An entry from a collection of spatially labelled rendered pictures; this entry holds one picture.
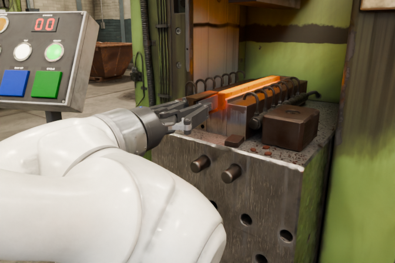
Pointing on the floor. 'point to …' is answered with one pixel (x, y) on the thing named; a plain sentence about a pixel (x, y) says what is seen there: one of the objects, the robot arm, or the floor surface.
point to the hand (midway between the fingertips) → (203, 104)
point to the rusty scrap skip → (110, 60)
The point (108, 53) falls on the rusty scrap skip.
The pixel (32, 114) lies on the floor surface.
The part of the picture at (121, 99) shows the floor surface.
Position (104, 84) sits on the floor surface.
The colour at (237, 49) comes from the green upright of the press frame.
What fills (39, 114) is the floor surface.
